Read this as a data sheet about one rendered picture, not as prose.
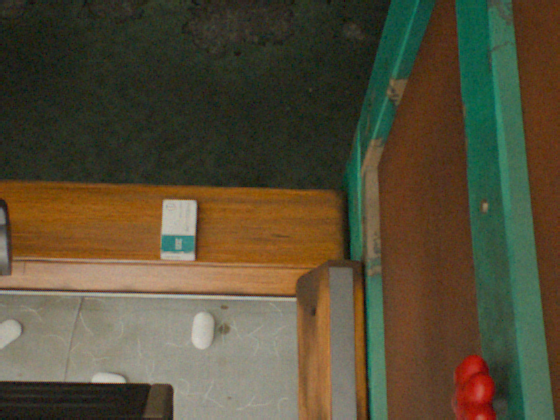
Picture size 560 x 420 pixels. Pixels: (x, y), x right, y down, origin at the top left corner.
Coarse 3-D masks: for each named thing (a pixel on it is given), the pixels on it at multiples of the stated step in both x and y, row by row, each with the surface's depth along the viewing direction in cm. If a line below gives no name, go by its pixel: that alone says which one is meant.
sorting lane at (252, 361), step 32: (0, 320) 94; (32, 320) 94; (64, 320) 94; (96, 320) 95; (128, 320) 95; (160, 320) 95; (192, 320) 95; (224, 320) 95; (256, 320) 95; (288, 320) 95; (0, 352) 93; (32, 352) 93; (64, 352) 93; (96, 352) 93; (128, 352) 94; (160, 352) 94; (192, 352) 94; (224, 352) 94; (256, 352) 94; (288, 352) 94; (192, 384) 93; (224, 384) 93; (256, 384) 93; (288, 384) 93; (192, 416) 91; (224, 416) 92; (256, 416) 92; (288, 416) 92
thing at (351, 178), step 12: (348, 168) 100; (348, 180) 100; (360, 180) 91; (348, 192) 99; (360, 192) 91; (348, 204) 99; (360, 204) 90; (348, 216) 99; (360, 216) 90; (348, 228) 98; (360, 228) 89; (348, 240) 98; (360, 240) 89; (348, 252) 97; (360, 252) 88
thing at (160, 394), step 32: (0, 384) 59; (32, 384) 59; (64, 384) 60; (96, 384) 60; (128, 384) 60; (160, 384) 60; (0, 416) 54; (32, 416) 54; (64, 416) 54; (96, 416) 54; (128, 416) 54; (160, 416) 54
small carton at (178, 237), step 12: (168, 204) 95; (180, 204) 95; (192, 204) 95; (168, 216) 94; (180, 216) 94; (192, 216) 95; (168, 228) 94; (180, 228) 94; (192, 228) 94; (168, 240) 93; (180, 240) 93; (192, 240) 94; (168, 252) 93; (180, 252) 93; (192, 252) 93
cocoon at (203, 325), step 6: (204, 312) 94; (198, 318) 93; (204, 318) 93; (210, 318) 93; (198, 324) 93; (204, 324) 93; (210, 324) 93; (198, 330) 93; (204, 330) 92; (210, 330) 93; (192, 336) 93; (198, 336) 92; (204, 336) 92; (210, 336) 93; (198, 342) 92; (204, 342) 92; (210, 342) 93
